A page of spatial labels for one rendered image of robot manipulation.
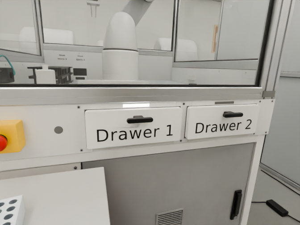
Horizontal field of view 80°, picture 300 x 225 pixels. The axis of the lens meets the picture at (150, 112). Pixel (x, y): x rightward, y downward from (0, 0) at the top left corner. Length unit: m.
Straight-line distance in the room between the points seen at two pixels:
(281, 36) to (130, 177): 0.72
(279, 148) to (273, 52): 1.57
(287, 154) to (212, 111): 1.65
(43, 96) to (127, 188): 0.39
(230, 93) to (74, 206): 0.57
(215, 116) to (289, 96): 1.56
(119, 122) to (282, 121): 1.88
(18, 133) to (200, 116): 0.51
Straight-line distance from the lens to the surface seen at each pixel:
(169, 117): 0.56
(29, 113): 0.55
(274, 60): 0.81
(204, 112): 0.62
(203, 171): 0.76
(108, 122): 0.52
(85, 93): 0.52
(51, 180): 0.55
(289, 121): 2.17
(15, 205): 0.44
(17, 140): 0.53
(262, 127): 0.84
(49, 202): 0.48
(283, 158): 2.27
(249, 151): 0.86
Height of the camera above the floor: 1.05
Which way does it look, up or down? 14 degrees down
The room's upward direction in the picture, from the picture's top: 2 degrees clockwise
